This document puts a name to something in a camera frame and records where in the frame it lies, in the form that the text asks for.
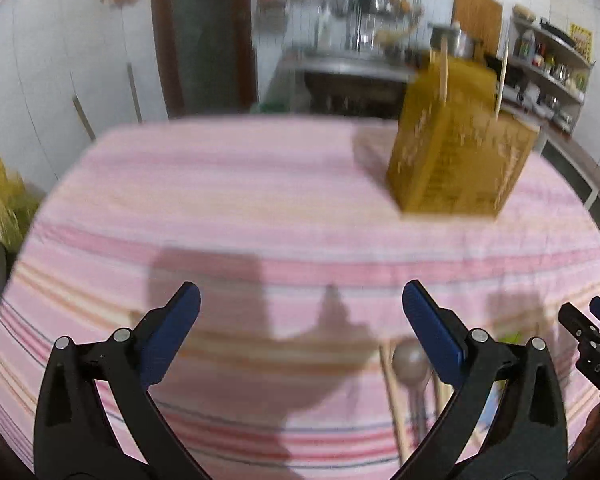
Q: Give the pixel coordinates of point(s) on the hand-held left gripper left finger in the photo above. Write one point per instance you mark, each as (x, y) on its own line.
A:
(175, 330)

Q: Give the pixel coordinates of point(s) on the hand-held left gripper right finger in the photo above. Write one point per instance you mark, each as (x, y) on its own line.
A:
(430, 330)

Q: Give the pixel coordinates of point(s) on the metal spoon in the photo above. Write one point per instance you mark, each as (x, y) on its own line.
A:
(410, 360)

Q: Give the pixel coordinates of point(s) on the yellow perforated utensil holder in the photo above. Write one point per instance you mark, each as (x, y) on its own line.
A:
(455, 160)

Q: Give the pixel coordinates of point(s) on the pink striped tablecloth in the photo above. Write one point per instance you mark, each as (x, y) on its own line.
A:
(230, 200)

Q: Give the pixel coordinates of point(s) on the brown kitchen counter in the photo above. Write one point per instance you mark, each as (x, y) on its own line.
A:
(580, 160)

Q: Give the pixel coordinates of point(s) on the yellow plastic bag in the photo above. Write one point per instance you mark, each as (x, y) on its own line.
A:
(0, 200)

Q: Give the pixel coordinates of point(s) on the wooden stick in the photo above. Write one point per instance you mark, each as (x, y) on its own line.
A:
(134, 92)
(82, 117)

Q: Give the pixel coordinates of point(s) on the white corner shelf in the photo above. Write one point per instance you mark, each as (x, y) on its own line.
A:
(550, 75)

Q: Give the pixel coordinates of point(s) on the dark sauce bottle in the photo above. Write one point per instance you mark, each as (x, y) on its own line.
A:
(525, 45)

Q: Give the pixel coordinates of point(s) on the black pan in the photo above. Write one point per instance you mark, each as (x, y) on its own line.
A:
(557, 30)

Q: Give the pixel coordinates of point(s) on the steel cooking pot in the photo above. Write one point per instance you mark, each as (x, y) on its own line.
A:
(452, 40)

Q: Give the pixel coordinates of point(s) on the dark brown door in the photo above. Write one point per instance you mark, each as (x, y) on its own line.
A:
(200, 35)

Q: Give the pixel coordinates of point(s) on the brown bowl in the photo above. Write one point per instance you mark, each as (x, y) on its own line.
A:
(524, 12)

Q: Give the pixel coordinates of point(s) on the rectangular wooden cutting board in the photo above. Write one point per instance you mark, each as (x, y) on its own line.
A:
(477, 15)

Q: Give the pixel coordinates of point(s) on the yellow wall poster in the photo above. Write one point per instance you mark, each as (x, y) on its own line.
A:
(581, 40)

